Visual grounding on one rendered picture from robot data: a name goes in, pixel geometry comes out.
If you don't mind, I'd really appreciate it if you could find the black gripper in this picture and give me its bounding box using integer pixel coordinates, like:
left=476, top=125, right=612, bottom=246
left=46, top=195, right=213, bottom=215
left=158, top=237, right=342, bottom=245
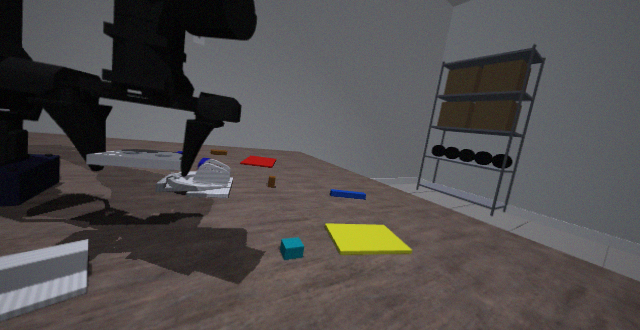
left=0, top=15, right=241, bottom=177

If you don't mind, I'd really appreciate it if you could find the small teal cube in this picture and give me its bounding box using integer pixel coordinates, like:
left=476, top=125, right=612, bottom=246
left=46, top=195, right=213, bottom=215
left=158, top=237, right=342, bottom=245
left=280, top=237, right=304, bottom=260

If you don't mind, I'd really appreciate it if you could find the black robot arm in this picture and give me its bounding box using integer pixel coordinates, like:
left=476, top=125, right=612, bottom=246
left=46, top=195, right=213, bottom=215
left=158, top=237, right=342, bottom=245
left=0, top=0, right=257, bottom=166

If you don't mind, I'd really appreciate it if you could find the red flat rectangular plate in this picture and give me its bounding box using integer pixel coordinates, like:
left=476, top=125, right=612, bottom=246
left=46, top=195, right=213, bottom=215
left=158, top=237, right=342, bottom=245
left=240, top=156, right=276, bottom=168

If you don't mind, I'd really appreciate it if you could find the blue rectangular bar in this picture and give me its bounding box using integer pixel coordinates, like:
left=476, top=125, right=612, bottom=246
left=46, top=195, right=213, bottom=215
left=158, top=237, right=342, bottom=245
left=330, top=189, right=366, bottom=200

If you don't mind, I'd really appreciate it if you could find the short blue bar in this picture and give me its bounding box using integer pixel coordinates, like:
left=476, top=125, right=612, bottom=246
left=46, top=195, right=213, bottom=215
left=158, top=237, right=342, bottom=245
left=198, top=158, right=211, bottom=169

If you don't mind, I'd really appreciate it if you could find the yellow flat square plate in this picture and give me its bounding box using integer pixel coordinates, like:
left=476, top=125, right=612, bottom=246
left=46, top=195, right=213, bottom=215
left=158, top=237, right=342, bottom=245
left=325, top=223, right=412, bottom=255

